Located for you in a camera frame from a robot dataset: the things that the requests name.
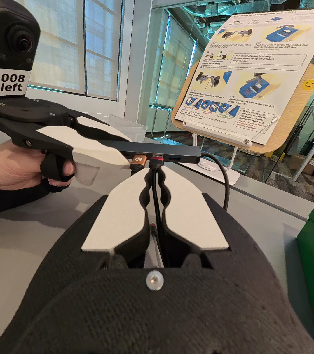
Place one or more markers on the yellow smiley sticker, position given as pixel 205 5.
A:
pixel 309 84

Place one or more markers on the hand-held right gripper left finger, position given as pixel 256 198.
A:
pixel 118 218

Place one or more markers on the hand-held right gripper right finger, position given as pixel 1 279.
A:
pixel 193 218

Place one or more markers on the frosted glass window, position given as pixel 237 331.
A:
pixel 63 41

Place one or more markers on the cardboard box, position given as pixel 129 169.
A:
pixel 303 164

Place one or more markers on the person's left hand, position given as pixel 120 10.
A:
pixel 7 168

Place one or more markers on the black mesh armrest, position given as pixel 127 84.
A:
pixel 7 202

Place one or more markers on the clear plastic box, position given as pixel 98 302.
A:
pixel 129 127

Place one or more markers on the printed instruction sheet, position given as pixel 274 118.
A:
pixel 242 69

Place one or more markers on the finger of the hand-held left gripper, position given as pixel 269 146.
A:
pixel 96 152
pixel 101 127

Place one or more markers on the grey usb hub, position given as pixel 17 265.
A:
pixel 159 150

